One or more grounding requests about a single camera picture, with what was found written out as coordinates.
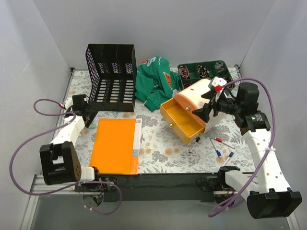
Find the white drawer organizer box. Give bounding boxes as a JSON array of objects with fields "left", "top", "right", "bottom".
[{"left": 160, "top": 79, "right": 226, "bottom": 144}]

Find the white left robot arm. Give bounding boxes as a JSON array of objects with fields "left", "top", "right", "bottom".
[{"left": 39, "top": 94, "right": 102, "bottom": 192}]

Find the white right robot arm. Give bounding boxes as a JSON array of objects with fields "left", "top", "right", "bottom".
[{"left": 192, "top": 77, "right": 302, "bottom": 219}]

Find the green highlighter by holder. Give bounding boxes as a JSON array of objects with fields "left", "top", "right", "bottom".
[{"left": 88, "top": 123, "right": 96, "bottom": 129}]

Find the brown black rolled tie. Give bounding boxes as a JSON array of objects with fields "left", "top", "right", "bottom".
[{"left": 224, "top": 75, "right": 235, "bottom": 89}]

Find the white-spotted black rolled tie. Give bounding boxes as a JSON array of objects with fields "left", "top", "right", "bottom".
[{"left": 196, "top": 65, "right": 209, "bottom": 78}]

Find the orange black rolled tie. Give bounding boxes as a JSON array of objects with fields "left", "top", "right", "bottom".
[{"left": 183, "top": 83, "right": 191, "bottom": 89}]

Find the red-capped marker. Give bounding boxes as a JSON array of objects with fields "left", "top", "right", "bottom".
[{"left": 214, "top": 138, "right": 235, "bottom": 149}]

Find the green compartment organizer tray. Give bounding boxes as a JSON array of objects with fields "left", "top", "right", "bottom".
[{"left": 177, "top": 60, "right": 234, "bottom": 89}]

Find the grey folded sock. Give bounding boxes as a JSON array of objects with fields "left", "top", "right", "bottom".
[{"left": 214, "top": 61, "right": 227, "bottom": 75}]

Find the pink black rolled tie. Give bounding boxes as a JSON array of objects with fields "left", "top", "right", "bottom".
[{"left": 178, "top": 66, "right": 189, "bottom": 80}]

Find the blue-capped marker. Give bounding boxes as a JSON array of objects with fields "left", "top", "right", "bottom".
[
  {"left": 222, "top": 152, "right": 234, "bottom": 167},
  {"left": 210, "top": 138, "right": 222, "bottom": 158}
]

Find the black mesh file holder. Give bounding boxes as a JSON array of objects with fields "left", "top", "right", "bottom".
[{"left": 85, "top": 44, "right": 137, "bottom": 112}]

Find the orange notebook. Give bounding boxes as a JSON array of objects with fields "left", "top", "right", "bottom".
[{"left": 89, "top": 118, "right": 142, "bottom": 175}]

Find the green sweatshirt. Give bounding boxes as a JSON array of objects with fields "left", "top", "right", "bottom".
[{"left": 135, "top": 56, "right": 180, "bottom": 112}]

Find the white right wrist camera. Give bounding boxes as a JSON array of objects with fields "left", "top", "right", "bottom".
[{"left": 208, "top": 77, "right": 227, "bottom": 102}]

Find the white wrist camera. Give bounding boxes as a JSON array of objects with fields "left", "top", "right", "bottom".
[
  {"left": 59, "top": 97, "right": 73, "bottom": 110},
  {"left": 208, "top": 77, "right": 227, "bottom": 102}
]

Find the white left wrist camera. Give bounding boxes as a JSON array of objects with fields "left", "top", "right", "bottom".
[{"left": 59, "top": 97, "right": 73, "bottom": 110}]

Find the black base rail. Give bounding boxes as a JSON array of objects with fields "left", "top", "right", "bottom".
[{"left": 74, "top": 171, "right": 243, "bottom": 203}]

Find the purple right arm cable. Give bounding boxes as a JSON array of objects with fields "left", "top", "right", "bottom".
[{"left": 207, "top": 78, "right": 275, "bottom": 218}]

